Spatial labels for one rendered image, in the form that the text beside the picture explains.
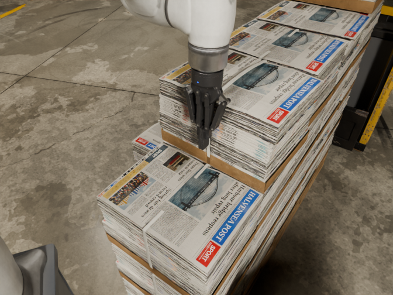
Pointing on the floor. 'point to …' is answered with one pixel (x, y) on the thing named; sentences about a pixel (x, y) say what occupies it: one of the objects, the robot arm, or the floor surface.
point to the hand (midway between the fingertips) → (203, 136)
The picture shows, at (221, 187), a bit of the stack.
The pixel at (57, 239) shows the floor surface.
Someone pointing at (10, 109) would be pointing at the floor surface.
